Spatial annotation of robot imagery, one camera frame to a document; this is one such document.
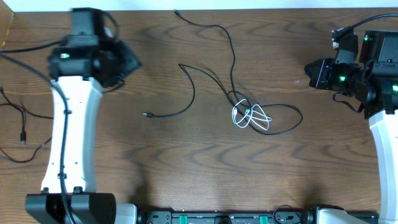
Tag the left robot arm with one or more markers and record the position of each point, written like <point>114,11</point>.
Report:
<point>92,59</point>

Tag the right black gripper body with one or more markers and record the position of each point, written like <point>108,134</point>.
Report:
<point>319,73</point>

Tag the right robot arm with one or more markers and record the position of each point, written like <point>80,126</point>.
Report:
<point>368,73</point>

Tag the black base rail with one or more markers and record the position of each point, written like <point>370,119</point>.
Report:
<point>167,217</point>

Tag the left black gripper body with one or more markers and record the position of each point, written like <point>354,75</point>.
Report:
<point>123,62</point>

